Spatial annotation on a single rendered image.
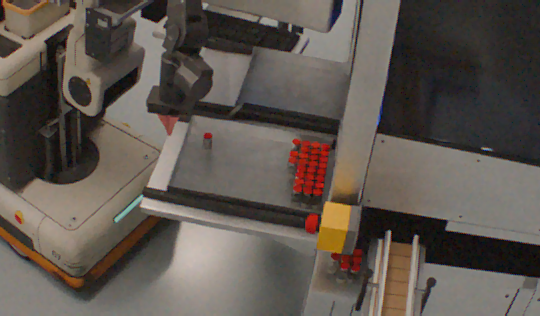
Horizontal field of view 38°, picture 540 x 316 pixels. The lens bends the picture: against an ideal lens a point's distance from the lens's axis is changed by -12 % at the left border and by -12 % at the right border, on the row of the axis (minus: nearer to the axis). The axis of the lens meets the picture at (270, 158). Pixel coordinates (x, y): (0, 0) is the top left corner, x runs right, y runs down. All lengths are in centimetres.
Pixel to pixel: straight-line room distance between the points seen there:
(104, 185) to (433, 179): 141
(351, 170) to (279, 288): 128
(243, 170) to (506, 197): 65
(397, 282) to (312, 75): 79
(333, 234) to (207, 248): 138
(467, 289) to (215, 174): 65
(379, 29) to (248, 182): 61
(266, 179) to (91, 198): 95
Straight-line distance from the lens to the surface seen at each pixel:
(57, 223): 273
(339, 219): 171
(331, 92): 229
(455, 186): 173
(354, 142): 167
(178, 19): 173
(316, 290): 177
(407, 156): 168
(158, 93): 183
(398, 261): 180
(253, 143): 208
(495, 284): 195
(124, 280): 292
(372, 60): 156
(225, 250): 304
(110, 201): 279
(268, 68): 234
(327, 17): 265
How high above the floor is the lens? 220
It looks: 40 degrees down
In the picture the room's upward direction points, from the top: 8 degrees clockwise
